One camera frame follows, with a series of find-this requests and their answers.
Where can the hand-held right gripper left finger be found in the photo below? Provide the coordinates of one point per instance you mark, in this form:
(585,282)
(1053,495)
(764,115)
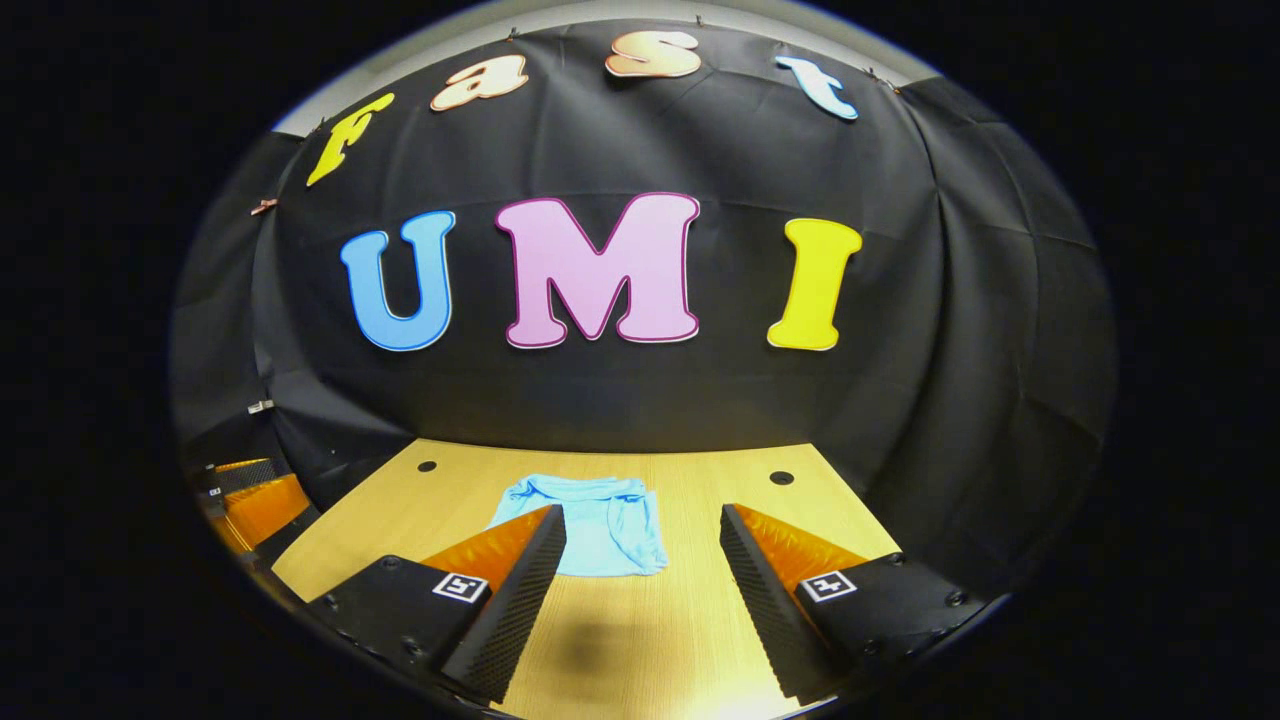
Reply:
(510,620)

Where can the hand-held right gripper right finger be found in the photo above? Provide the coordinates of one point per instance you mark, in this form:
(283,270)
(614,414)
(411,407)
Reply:
(765,620)

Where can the black backdrop cloth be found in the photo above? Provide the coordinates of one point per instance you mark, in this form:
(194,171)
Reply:
(650,400)

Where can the light blue T-shirt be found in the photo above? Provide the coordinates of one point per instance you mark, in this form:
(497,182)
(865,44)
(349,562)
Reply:
(610,525)

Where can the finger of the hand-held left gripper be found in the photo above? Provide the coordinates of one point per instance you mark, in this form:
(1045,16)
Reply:
(230,538)
(262,505)

